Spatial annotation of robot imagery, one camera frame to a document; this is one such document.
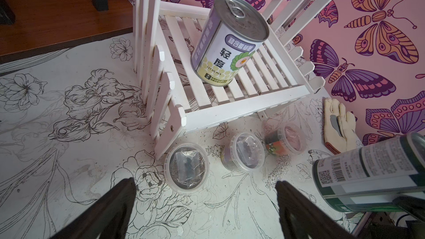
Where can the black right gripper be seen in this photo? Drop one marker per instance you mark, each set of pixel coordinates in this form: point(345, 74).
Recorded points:
point(394, 225)

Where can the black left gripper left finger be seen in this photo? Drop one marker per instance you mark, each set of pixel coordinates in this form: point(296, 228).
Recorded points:
point(108, 218)

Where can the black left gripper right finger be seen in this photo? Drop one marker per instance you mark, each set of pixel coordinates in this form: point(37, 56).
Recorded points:
point(302, 219)

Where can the yellow seed jar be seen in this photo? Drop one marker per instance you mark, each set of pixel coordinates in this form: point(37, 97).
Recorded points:
point(186, 168)

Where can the dark seed jar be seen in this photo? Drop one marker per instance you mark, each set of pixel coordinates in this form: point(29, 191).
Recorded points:
point(245, 153)

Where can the red seed jar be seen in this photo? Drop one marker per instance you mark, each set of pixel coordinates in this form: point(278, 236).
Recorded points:
point(287, 139)

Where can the purple label tin can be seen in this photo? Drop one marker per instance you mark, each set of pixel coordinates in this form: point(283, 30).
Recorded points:
point(233, 32)

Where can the green watermelon can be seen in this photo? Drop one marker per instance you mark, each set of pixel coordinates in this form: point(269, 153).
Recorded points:
point(370, 178)

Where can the brown wooden stepped stand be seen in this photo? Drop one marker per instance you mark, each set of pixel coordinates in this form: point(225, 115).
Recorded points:
point(34, 27)

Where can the white slatted wooden shelf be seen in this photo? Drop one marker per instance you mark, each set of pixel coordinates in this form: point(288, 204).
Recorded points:
point(179, 102)

